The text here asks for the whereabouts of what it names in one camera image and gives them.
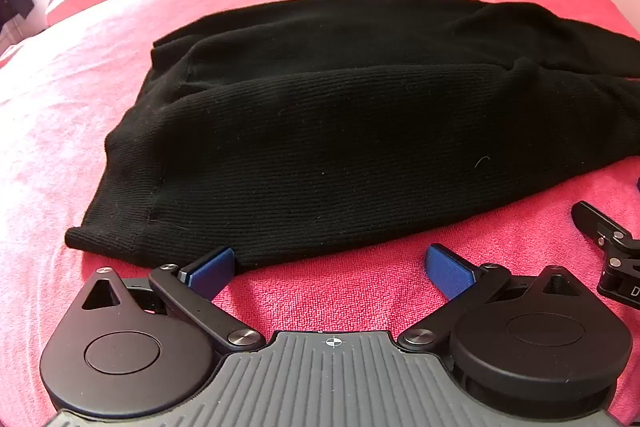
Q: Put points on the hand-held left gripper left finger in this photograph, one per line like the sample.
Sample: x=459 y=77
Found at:
x=212 y=272

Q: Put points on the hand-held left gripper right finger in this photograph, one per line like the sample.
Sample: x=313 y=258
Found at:
x=447 y=272

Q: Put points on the black knit pants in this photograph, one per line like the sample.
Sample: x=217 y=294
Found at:
x=325 y=132

